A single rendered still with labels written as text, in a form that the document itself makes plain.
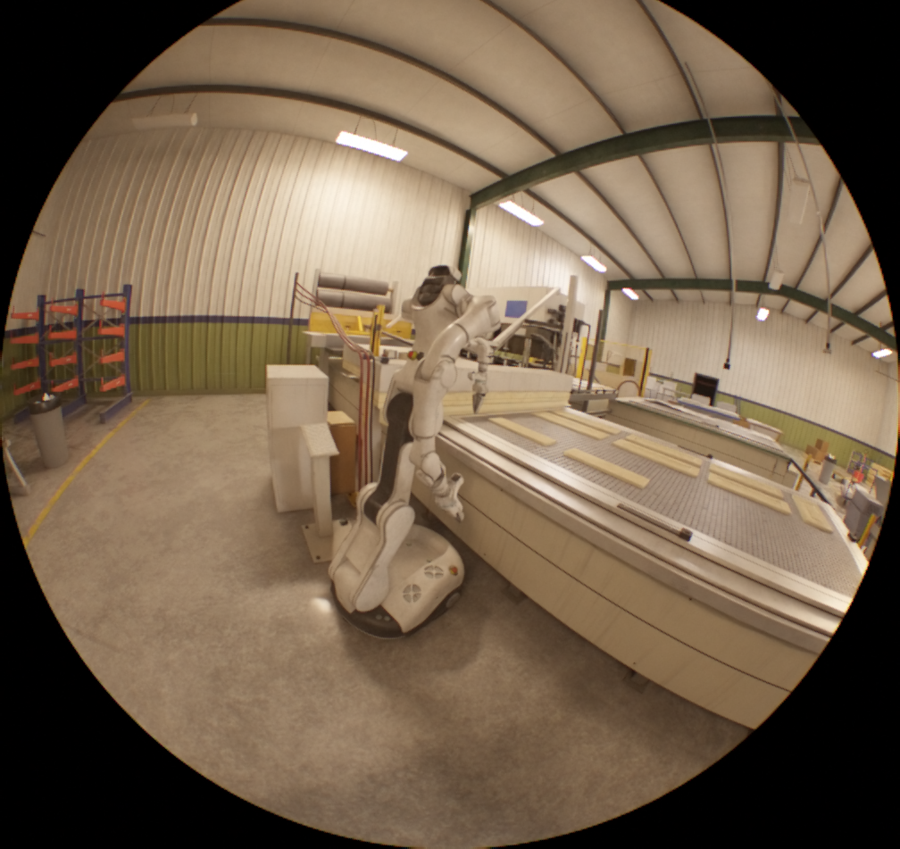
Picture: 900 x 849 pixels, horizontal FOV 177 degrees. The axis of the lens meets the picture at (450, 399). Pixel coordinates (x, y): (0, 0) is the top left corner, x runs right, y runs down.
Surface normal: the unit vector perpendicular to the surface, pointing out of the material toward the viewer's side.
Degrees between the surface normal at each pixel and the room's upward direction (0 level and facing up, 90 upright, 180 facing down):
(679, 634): 90
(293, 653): 0
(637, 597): 90
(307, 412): 90
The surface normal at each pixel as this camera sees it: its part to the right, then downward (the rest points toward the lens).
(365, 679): 0.14, -0.97
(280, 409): 0.58, 0.25
